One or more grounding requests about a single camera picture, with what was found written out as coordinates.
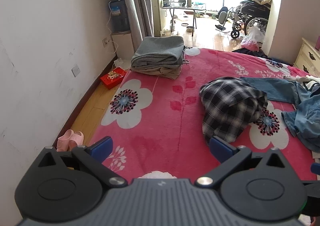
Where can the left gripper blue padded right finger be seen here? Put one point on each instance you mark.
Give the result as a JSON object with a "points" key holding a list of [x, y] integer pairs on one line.
{"points": [[221, 150]]}

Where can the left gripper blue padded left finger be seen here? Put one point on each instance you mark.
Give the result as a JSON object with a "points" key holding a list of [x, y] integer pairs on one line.
{"points": [[101, 149]]}

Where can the black white plaid garment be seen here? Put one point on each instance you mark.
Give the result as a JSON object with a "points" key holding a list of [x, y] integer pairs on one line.
{"points": [[230, 104]]}

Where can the folding table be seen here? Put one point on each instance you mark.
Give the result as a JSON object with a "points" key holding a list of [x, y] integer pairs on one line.
{"points": [[174, 6]]}

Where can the pink slipper near bed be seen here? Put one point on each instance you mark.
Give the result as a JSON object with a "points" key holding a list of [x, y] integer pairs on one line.
{"points": [[76, 139]]}

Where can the pink floral bed blanket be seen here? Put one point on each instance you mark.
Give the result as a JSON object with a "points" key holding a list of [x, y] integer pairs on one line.
{"points": [[156, 123]]}

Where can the red gift box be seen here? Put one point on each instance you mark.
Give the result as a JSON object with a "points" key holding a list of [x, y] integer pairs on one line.
{"points": [[113, 78]]}

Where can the dark blue jeans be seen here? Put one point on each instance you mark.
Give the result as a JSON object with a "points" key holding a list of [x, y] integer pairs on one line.
{"points": [[276, 89]]}

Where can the light blue jeans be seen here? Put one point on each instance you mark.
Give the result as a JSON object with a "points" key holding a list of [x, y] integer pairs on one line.
{"points": [[305, 120]]}

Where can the folded beige garment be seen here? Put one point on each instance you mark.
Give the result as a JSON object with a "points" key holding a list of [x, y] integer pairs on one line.
{"points": [[162, 71]]}

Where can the folded grey blanket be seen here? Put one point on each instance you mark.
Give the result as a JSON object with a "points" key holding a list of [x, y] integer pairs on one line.
{"points": [[159, 52]]}

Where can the cream dresser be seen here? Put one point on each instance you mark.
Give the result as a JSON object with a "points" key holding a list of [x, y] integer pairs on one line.
{"points": [[308, 58]]}

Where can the dark water dispenser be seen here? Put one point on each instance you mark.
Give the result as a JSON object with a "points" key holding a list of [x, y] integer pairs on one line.
{"points": [[119, 16]]}

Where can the black wheelchair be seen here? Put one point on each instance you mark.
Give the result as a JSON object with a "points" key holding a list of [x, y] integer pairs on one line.
{"points": [[246, 15]]}

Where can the pink slipper near wall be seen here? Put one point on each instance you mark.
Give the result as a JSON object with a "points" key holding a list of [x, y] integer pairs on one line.
{"points": [[63, 141]]}

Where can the wall switch plate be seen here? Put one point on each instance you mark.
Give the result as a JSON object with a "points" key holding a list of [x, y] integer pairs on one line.
{"points": [[75, 70]]}

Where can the wall power outlet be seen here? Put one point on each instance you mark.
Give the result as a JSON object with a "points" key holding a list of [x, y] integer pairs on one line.
{"points": [[106, 41]]}

